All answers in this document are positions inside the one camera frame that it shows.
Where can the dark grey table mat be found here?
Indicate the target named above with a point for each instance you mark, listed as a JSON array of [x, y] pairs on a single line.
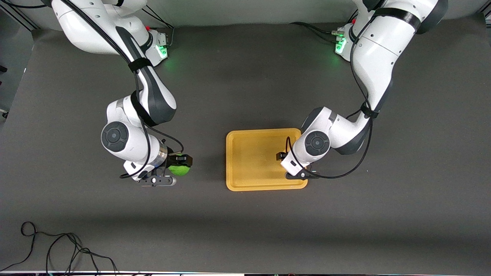
[[245, 76]]

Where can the green toy apple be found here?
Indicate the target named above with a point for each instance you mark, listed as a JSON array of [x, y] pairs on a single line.
[[178, 170]]

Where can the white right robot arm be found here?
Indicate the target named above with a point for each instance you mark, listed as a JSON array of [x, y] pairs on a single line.
[[130, 145]]

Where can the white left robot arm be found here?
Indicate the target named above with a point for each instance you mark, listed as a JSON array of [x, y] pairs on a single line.
[[376, 57]]

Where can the yellow plastic tray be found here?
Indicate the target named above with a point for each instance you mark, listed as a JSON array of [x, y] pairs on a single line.
[[249, 161]]

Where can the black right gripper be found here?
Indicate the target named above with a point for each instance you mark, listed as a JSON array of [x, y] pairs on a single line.
[[172, 157]]

